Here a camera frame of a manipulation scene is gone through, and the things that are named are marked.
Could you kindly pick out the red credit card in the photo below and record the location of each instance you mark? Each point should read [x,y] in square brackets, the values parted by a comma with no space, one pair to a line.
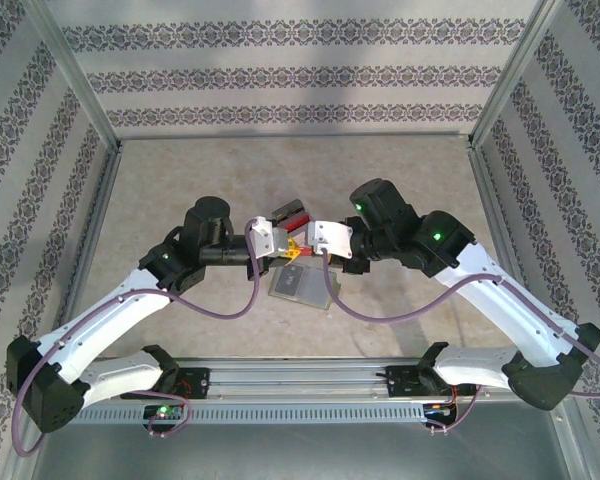
[308,251]

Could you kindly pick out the black credit card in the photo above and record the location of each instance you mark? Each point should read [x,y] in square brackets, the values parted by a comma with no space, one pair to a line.
[290,282]

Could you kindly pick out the green card holder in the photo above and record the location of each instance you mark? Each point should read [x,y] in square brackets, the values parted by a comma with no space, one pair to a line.
[310,292]

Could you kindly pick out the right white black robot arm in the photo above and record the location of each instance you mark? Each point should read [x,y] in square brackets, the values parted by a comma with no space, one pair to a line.
[510,320]

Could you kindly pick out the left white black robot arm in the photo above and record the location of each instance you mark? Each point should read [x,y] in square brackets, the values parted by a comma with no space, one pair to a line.
[110,320]

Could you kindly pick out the red card stack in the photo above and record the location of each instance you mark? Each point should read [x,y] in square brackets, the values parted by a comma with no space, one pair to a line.
[297,222]

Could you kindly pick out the clear plastic card box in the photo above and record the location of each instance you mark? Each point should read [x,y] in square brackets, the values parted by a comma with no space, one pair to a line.
[295,220]

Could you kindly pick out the black card stack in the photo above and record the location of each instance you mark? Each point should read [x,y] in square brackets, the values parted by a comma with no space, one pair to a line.
[286,210]

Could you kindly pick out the left controller board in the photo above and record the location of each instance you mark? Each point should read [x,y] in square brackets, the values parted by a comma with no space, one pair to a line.
[162,412]

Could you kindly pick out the controller board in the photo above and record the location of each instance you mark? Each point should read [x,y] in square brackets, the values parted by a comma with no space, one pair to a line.
[162,412]
[437,410]

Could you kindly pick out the right controller board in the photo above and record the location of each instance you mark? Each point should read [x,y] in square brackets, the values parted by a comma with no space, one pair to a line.
[437,410]

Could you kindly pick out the grey metal panel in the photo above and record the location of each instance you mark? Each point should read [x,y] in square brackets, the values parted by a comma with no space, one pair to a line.
[300,452]

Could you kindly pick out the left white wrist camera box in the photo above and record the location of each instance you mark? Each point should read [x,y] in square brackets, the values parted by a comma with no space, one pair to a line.
[269,236]

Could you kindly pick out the right aluminium side rail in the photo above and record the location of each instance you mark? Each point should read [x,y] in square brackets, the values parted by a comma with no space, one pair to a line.
[510,200]

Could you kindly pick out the aluminium side rail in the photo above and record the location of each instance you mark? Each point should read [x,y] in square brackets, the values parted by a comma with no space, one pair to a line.
[87,225]
[510,200]

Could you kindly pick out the left aluminium side rail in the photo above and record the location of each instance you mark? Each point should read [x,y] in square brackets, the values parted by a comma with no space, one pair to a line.
[87,225]

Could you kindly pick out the aluminium mounting rail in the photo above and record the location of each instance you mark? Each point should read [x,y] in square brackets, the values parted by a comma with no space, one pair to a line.
[300,380]

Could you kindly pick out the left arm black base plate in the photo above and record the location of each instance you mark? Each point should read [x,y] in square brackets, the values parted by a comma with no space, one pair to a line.
[195,382]

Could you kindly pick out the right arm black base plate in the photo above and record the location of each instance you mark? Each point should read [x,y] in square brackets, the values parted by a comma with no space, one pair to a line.
[405,382]

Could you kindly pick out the right aluminium frame post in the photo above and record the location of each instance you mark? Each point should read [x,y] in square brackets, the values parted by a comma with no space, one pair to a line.
[515,70]

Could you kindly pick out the aluminium frame post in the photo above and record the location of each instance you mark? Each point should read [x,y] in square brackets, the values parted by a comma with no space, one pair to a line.
[515,70]
[70,70]

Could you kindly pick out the left aluminium frame post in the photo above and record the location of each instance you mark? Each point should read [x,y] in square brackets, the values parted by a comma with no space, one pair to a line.
[70,70]

